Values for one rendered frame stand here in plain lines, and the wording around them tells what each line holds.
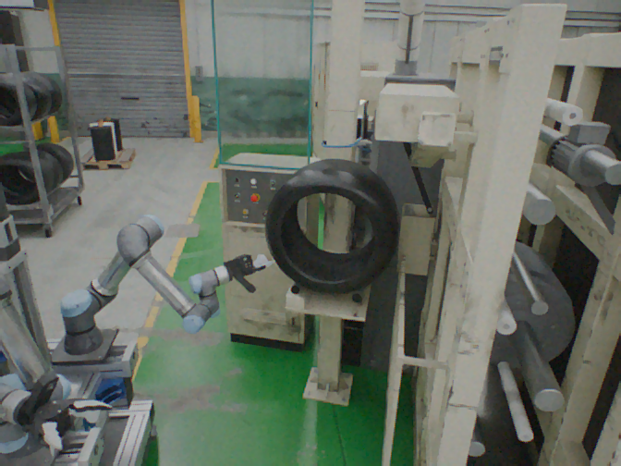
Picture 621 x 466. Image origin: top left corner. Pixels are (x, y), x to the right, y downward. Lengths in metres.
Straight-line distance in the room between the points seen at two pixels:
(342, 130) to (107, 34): 9.58
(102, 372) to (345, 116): 1.55
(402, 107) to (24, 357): 1.31
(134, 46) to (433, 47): 6.91
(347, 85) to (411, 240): 0.78
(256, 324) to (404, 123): 1.97
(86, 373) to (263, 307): 1.24
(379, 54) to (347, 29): 3.22
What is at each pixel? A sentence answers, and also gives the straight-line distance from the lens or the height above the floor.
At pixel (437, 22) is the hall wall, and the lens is 11.70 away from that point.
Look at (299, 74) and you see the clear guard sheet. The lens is 2.47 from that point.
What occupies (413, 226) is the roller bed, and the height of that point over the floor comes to 1.15.
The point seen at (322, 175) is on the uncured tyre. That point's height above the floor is 1.44.
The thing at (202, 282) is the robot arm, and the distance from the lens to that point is 1.81.
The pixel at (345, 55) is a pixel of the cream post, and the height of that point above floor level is 1.89.
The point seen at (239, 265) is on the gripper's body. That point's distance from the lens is 1.86.
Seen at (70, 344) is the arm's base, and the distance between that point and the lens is 2.08.
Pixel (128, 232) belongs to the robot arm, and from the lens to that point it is 1.76.
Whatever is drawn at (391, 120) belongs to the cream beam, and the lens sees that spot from 1.44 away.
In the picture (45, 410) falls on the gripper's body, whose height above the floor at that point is 1.07.
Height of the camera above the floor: 1.88
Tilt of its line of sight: 22 degrees down
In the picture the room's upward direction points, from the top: 2 degrees clockwise
